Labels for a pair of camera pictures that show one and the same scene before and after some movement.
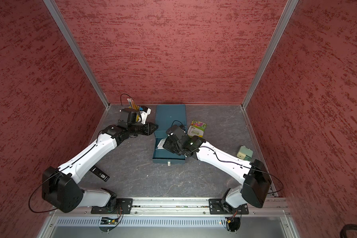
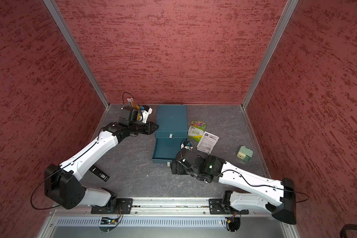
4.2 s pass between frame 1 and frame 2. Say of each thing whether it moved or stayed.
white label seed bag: moved
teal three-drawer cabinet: stayed
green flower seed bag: stayed
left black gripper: stayed
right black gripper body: moved
